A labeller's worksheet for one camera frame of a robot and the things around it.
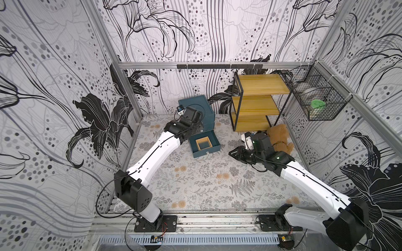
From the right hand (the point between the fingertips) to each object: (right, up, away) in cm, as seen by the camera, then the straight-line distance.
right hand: (231, 152), depth 77 cm
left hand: (-17, +13, +3) cm, 22 cm away
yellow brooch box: (-14, +2, +25) cm, 28 cm away
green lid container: (+45, +25, +2) cm, 51 cm away
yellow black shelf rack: (+20, +31, +32) cm, 49 cm away
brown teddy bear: (+32, +8, +18) cm, 38 cm away
